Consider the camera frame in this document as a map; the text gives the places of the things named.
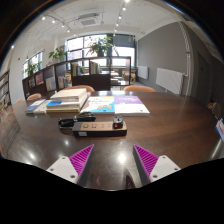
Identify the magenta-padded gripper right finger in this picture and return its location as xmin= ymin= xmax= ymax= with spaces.
xmin=132 ymin=143 xmax=182 ymax=187

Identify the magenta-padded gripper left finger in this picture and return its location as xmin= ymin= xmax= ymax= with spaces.
xmin=45 ymin=143 xmax=95 ymax=187

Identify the tan book under stack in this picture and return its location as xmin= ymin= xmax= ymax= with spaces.
xmin=45 ymin=105 xmax=84 ymax=114

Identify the thin white book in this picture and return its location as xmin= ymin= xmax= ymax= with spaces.
xmin=33 ymin=99 xmax=52 ymax=115

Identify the thin blue book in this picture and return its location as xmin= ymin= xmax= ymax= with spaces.
xmin=24 ymin=98 xmax=47 ymax=115

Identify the purple and white book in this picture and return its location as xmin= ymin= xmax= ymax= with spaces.
xmin=113 ymin=95 xmax=151 ymax=117

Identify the colourful cartoon cover book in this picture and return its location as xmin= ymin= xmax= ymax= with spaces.
xmin=80 ymin=95 xmax=116 ymax=115

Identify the brown wooden chair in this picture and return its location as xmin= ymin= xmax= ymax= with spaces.
xmin=207 ymin=101 xmax=223 ymax=120

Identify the dark open shelf unit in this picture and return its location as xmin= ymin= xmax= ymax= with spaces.
xmin=21 ymin=55 xmax=132 ymax=101

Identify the wooden tables and chairs group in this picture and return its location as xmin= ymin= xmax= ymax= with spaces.
xmin=109 ymin=68 xmax=138 ymax=86

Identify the small potted window plant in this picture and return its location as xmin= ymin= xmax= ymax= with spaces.
xmin=27 ymin=61 xmax=42 ymax=76

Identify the medium potted green plant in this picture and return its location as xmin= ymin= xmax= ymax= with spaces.
xmin=48 ymin=47 xmax=68 ymax=63

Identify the large potted green plant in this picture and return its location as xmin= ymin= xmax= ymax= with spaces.
xmin=85 ymin=35 xmax=114 ymax=58

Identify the ceiling air conditioner unit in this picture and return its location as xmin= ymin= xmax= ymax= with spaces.
xmin=77 ymin=13 xmax=101 ymax=28

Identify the ceiling spotlights group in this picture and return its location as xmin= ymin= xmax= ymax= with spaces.
xmin=39 ymin=0 xmax=133 ymax=38

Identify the black coiled cable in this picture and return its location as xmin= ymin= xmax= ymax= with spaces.
xmin=58 ymin=112 xmax=97 ymax=130

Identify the large white wall radiator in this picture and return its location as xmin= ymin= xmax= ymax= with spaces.
xmin=155 ymin=67 xmax=184 ymax=96

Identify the wall bookshelf unit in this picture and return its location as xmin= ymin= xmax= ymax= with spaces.
xmin=0 ymin=69 xmax=12 ymax=113

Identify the small white wall radiator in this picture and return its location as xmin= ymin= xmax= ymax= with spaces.
xmin=137 ymin=65 xmax=149 ymax=80

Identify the white vertical wall pipe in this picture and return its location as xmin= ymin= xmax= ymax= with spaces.
xmin=179 ymin=21 xmax=193 ymax=98

